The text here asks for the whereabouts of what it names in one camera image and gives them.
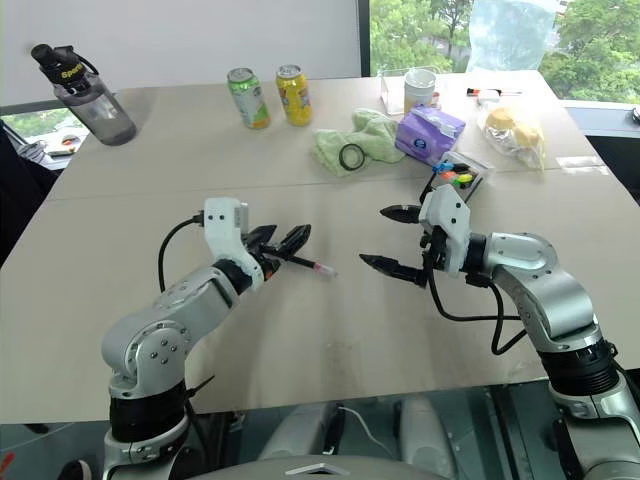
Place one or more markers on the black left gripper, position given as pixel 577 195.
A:
pixel 267 257

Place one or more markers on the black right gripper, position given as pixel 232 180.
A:
pixel 437 247

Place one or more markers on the black pen with pink cap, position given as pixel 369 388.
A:
pixel 301 262

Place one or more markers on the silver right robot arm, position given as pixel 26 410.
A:
pixel 550 295

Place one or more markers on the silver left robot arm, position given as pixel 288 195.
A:
pixel 165 320

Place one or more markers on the clear case with coloured pieces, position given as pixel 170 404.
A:
pixel 462 175

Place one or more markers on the light green cloth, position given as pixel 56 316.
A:
pixel 377 137

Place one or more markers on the purple tissue pack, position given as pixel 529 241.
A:
pixel 430 132

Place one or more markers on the green drink can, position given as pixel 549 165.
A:
pixel 250 100

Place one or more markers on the yellow drink can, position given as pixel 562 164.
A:
pixel 296 97

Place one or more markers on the clear acrylic box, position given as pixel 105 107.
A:
pixel 390 95

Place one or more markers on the white cup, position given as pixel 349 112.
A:
pixel 417 90

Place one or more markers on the clear bag with bread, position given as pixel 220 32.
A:
pixel 510 130

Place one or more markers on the black and red marker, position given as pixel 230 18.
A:
pixel 482 92

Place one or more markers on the grey robot leg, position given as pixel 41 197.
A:
pixel 300 435
pixel 425 435

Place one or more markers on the clear plastic sheet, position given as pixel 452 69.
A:
pixel 582 165

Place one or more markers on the grey water bottle black lid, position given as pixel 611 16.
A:
pixel 100 115

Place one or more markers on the translucent plastic bag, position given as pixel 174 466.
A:
pixel 505 35

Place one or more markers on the grey robot torso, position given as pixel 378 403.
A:
pixel 320 470

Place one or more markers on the black object on ledge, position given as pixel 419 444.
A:
pixel 635 114

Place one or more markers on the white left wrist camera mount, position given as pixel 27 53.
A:
pixel 222 220

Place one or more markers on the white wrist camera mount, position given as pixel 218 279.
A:
pixel 450 205
pixel 222 220

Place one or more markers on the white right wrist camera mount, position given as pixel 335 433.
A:
pixel 450 205

